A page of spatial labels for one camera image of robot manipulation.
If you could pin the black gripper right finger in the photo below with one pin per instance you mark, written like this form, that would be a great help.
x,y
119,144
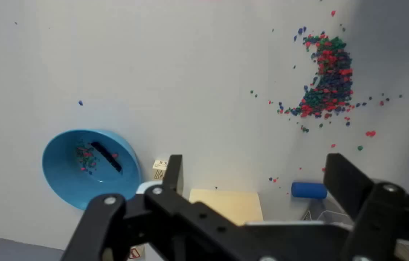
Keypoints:
x,y
387,218

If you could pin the wooden shape sorter box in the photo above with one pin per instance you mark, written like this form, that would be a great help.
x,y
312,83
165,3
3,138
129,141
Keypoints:
x,y
228,205

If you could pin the small pale cube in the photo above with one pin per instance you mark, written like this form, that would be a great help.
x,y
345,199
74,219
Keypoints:
x,y
158,169

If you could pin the pile of coloured beads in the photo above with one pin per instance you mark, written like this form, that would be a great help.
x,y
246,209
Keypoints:
x,y
332,82

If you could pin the blue plastic bowl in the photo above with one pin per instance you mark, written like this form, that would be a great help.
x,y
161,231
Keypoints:
x,y
67,169

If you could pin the clear plastic storage bin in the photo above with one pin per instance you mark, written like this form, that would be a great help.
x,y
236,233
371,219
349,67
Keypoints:
x,y
328,212

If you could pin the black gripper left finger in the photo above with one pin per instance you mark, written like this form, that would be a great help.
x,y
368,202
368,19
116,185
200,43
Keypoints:
x,y
132,227

